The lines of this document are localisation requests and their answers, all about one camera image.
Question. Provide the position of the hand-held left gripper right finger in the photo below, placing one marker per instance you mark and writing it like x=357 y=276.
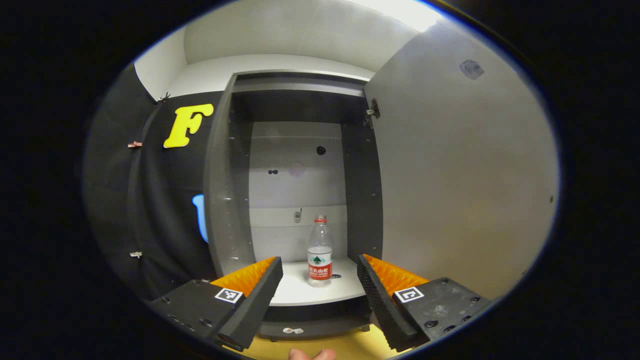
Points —
x=380 y=305

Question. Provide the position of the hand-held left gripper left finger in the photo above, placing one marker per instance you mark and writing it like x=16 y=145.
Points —
x=255 y=310

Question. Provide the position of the clear plastic bottle red label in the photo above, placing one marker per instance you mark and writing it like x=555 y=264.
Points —
x=320 y=260

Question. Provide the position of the grey cabinet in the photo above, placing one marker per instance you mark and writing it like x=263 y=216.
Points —
x=230 y=190

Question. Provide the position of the beige cabinet door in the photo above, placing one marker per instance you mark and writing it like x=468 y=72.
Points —
x=460 y=175

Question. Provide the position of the metal door hinge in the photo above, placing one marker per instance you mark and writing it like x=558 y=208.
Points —
x=372 y=111

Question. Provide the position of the black backdrop cloth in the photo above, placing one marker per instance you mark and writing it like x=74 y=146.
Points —
x=160 y=200

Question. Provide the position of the pink clip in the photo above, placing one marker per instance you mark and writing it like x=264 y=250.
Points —
x=135 y=144

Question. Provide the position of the black binder clip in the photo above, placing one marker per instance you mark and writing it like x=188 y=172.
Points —
x=162 y=97

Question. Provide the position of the long ceiling light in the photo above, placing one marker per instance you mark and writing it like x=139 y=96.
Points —
x=405 y=12

